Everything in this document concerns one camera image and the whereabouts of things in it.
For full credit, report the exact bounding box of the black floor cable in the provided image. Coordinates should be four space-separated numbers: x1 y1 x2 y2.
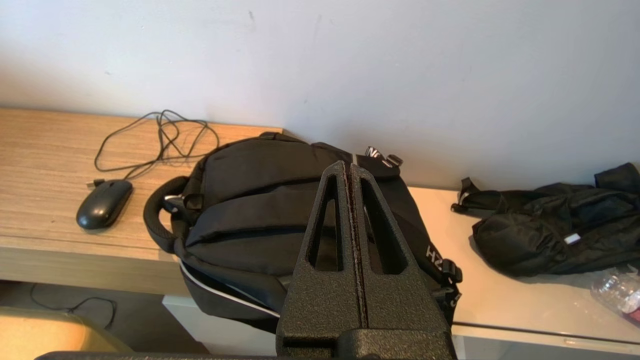
29 282 118 331

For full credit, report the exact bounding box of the black crumpled fabric bag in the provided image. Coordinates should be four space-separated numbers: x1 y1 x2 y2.
451 162 640 278

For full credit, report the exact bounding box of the wooden desk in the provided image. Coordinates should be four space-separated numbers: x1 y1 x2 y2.
0 107 283 296

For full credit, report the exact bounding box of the black mouse cable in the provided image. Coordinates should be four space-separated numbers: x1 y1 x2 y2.
93 110 221 188

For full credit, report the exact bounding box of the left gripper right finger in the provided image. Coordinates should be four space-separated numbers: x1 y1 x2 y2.
350 165 453 331

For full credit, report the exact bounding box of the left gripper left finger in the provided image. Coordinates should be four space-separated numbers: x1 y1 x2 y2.
276 161 368 346

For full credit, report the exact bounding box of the yellow padded seat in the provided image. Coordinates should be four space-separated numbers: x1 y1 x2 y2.
0 306 133 360

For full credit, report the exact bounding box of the black backpack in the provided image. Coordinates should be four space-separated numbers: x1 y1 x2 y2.
143 132 463 333

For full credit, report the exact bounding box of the black computer mouse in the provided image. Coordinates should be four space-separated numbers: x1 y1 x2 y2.
76 179 134 231

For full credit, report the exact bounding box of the clear plastic bottle red label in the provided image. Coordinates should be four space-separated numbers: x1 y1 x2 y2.
590 267 640 326

